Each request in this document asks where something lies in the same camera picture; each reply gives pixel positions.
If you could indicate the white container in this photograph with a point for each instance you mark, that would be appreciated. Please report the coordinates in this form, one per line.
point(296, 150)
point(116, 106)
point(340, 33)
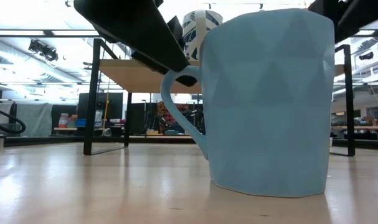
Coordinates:
point(98, 119)

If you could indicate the black aluminium rig frame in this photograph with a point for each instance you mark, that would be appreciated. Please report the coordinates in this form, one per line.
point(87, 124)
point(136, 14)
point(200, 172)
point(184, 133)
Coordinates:
point(51, 141)

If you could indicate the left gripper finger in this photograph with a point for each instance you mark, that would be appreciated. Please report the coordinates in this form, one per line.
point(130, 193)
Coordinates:
point(145, 63)
point(129, 25)

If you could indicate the grey fabric partition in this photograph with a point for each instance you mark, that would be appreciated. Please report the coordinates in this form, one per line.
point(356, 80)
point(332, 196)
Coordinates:
point(36, 119)

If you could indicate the blue bin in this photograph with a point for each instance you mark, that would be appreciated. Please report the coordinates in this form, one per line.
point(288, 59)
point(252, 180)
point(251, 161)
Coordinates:
point(80, 122)

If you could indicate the wooden shelf riser black legs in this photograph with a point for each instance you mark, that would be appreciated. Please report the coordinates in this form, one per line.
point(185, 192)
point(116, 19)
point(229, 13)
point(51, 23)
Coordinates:
point(129, 74)

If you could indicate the black partition panels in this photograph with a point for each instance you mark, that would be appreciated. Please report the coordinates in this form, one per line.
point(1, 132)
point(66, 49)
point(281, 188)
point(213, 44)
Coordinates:
point(139, 118)

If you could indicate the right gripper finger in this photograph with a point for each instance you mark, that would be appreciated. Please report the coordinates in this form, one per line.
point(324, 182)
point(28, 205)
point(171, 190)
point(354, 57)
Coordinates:
point(357, 15)

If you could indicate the light blue faceted mug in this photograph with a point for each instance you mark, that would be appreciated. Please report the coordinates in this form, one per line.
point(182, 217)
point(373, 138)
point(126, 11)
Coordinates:
point(269, 109)

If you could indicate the black ceiling-mounted device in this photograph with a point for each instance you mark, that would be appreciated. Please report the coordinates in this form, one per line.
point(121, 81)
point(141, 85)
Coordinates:
point(44, 49)
point(366, 56)

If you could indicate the patterned cloth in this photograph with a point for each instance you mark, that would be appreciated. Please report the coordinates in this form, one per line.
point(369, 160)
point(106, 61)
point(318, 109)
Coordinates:
point(168, 113)

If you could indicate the black screen panel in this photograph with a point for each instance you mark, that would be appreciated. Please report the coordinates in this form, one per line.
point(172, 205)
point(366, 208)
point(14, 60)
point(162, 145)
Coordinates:
point(114, 105)

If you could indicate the white blue patterned mug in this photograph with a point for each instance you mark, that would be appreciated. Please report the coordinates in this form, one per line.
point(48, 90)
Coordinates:
point(188, 37)

